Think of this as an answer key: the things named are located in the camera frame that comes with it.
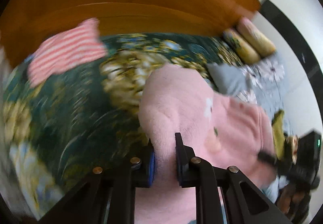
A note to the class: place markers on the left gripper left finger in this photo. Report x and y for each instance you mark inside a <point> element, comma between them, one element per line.
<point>106,195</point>

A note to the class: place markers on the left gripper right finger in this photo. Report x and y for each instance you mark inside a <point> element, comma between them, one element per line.
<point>223,195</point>

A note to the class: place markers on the pink fleece pajama pants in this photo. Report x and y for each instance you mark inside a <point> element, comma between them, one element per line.
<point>221,130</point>

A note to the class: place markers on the brown patterned small cloth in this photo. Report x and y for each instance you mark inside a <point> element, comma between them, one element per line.
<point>292,145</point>

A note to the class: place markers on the olive green knit garment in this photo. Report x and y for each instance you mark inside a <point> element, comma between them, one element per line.
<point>278,134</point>

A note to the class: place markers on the teal floral bed blanket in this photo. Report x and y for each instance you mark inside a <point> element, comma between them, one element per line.
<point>53,134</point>

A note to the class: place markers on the grey floral duvet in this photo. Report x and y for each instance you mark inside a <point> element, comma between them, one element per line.
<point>263,83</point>

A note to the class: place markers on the cream patterned pillow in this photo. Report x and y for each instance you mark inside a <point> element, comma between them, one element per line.
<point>243,49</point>
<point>255,38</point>

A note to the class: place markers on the white black wardrobe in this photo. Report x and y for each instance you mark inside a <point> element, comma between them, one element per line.
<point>295,26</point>

